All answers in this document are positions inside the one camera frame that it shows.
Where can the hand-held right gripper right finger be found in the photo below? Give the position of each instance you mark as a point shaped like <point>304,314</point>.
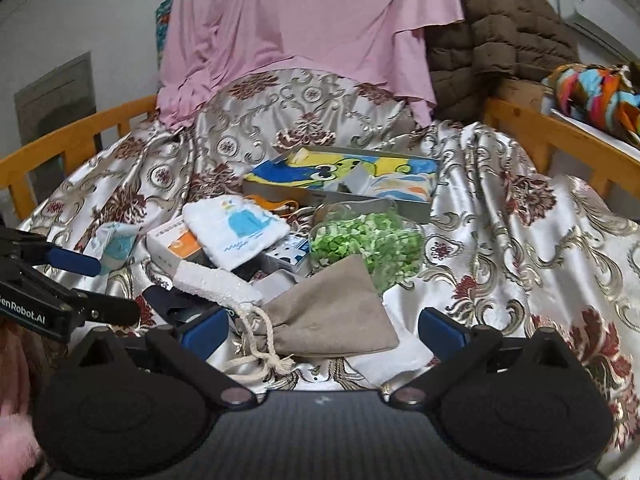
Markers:
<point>441,331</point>

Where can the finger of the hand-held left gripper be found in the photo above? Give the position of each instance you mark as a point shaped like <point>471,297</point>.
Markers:
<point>75,261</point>
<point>107,311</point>

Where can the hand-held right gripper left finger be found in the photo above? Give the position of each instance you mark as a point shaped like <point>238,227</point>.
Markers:
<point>204,334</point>

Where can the white towel with blue print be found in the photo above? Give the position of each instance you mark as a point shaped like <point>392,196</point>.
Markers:
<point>235,230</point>

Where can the person's left forearm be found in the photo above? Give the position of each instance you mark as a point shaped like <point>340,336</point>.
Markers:
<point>15,410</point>

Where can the blue and white packet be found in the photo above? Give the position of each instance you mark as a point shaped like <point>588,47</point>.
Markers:
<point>117,246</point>

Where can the grey pouch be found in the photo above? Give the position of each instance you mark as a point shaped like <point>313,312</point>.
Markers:
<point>275,285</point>

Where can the orange and white box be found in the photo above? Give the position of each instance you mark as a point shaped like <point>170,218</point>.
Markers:
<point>172,247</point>

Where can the floral satin blanket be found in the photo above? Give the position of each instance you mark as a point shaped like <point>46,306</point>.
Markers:
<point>500,240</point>

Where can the green and white patterned bag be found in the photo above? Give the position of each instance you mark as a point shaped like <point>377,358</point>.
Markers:
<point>370,247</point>

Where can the blue polka dot box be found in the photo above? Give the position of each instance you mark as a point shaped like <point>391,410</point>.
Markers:
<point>290,253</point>

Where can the orange fabric item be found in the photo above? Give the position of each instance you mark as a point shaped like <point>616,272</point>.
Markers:
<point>272,205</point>

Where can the light wooden box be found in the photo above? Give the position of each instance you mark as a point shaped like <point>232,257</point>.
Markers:
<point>522,95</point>

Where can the white board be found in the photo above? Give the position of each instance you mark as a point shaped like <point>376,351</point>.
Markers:
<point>585,122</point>

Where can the colourful striped cloth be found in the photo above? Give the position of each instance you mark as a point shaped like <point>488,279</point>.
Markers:
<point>590,90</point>

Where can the brown quilted jacket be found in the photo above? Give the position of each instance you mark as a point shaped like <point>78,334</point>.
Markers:
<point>490,20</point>

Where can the pink garment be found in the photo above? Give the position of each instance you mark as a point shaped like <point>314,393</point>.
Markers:
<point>300,25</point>

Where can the white air conditioner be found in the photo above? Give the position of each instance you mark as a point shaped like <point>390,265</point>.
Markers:
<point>600,15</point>

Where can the grey wall panel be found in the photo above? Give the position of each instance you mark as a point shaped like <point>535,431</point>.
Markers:
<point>55,105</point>

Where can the colourful wall poster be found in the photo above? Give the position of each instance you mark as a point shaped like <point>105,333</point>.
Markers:
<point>163,30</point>

